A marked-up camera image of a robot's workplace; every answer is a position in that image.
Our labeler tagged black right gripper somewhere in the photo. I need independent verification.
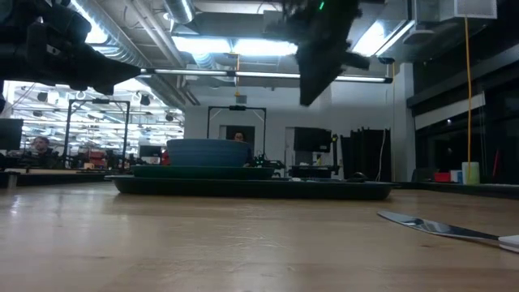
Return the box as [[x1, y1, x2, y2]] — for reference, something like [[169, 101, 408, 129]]
[[263, 0, 371, 106]]

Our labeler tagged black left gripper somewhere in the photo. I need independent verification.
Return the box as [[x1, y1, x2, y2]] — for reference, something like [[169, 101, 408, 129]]
[[24, 0, 141, 97]]

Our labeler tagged blue round bowl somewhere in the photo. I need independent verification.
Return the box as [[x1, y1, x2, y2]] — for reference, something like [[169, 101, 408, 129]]
[[165, 138, 253, 167]]

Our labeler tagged green round plate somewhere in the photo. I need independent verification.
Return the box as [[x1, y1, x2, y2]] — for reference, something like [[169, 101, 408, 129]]
[[130, 164, 277, 181]]

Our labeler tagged dark green plastic tray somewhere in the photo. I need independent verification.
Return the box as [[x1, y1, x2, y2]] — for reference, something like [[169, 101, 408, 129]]
[[105, 174, 397, 201]]

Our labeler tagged black bar with light strip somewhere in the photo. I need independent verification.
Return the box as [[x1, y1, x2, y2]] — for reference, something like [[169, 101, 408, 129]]
[[139, 67, 393, 84]]

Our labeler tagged long ceiling light fixture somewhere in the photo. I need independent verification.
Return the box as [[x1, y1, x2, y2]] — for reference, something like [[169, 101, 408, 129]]
[[350, 18, 417, 58], [169, 35, 299, 57]]

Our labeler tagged black curtain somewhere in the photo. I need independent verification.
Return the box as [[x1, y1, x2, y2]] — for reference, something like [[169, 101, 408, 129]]
[[339, 127, 392, 183]]

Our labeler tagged person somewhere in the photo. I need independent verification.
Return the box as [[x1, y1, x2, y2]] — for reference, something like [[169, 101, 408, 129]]
[[233, 131, 255, 168], [24, 135, 62, 170]]

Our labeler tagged dark computer monitor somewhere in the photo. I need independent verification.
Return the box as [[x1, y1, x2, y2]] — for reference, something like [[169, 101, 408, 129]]
[[0, 118, 24, 151]]

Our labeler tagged white ceiling vent box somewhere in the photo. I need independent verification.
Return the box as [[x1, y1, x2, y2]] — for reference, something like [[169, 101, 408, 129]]
[[453, 0, 498, 19]]

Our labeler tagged pale green cylindrical container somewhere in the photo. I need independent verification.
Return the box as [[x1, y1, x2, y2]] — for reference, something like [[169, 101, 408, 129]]
[[461, 161, 481, 186]]

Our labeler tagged black background rig frame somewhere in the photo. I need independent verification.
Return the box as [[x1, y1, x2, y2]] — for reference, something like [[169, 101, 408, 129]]
[[206, 105, 268, 163], [62, 98, 131, 167]]

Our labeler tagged silver ventilation duct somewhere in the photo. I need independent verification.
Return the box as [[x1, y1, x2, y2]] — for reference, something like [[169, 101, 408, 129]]
[[68, 0, 195, 110]]

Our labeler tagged black wall screen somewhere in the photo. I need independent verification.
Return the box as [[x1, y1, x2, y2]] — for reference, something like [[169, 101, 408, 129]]
[[294, 127, 332, 154]]

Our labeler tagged yellow hanging cable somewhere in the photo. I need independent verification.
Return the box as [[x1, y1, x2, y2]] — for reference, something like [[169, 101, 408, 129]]
[[463, 15, 474, 183]]

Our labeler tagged black metal table frame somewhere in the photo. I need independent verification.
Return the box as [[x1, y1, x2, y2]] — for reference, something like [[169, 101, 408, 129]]
[[0, 169, 519, 200]]

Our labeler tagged teal-handled metal knife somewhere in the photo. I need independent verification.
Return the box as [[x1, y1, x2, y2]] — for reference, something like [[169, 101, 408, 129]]
[[376, 209, 519, 255]]

